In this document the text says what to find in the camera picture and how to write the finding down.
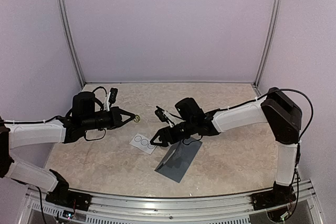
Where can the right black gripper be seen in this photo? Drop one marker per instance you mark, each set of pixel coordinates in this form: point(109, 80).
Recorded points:
point(162, 131)

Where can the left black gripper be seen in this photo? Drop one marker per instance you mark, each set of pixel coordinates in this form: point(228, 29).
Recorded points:
point(116, 118)

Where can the dark blue envelope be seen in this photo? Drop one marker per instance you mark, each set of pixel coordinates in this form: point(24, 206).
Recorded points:
point(178, 159)

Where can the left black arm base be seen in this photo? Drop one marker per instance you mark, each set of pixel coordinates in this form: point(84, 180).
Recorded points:
point(63, 196)

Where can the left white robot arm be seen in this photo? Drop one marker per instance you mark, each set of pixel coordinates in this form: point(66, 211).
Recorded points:
point(87, 113)

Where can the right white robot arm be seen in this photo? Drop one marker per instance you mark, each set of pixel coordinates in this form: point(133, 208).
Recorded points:
point(275, 108)

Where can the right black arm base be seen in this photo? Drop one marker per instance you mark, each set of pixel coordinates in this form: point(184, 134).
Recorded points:
point(278, 195)

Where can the white sticker sheet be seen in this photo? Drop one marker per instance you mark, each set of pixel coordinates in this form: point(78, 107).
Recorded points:
point(142, 143)

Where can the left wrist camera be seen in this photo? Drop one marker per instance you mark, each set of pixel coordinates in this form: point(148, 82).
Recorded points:
point(110, 99)

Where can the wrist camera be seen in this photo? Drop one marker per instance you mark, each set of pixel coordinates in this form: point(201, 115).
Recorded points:
point(165, 116)
point(110, 99)

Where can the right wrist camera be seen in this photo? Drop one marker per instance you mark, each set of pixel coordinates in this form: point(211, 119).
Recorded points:
point(165, 116)

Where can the aluminium front rail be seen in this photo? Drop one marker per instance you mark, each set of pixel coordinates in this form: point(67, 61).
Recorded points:
point(232, 208)

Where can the left aluminium corner post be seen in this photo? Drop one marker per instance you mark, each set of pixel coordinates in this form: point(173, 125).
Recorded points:
point(70, 42)

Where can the aluminium corner post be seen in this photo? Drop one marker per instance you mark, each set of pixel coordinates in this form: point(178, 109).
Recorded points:
point(269, 38)
point(70, 42)

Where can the right aluminium corner post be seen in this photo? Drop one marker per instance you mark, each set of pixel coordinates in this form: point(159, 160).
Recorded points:
point(269, 38)

